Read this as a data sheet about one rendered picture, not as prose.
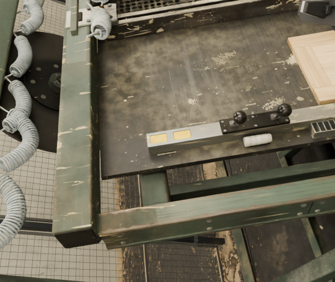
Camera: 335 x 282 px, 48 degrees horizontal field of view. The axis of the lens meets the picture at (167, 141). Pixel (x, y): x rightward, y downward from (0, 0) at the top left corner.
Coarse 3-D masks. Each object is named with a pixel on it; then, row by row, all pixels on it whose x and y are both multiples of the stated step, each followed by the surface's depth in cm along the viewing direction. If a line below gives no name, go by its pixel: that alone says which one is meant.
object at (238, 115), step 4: (236, 112) 99; (240, 112) 98; (244, 112) 99; (236, 116) 98; (240, 116) 98; (244, 116) 98; (232, 120) 110; (236, 120) 98; (240, 120) 98; (244, 120) 98; (232, 124) 109; (236, 124) 109; (240, 124) 99
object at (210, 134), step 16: (304, 112) 111; (320, 112) 110; (192, 128) 112; (208, 128) 111; (272, 128) 110; (288, 128) 111; (304, 128) 112; (160, 144) 110; (176, 144) 110; (192, 144) 111; (208, 144) 112
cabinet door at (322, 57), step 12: (300, 36) 134; (312, 36) 133; (324, 36) 133; (300, 48) 130; (312, 48) 130; (324, 48) 130; (300, 60) 127; (312, 60) 126; (324, 60) 126; (312, 72) 123; (324, 72) 123; (312, 84) 120; (324, 84) 119; (324, 96) 117
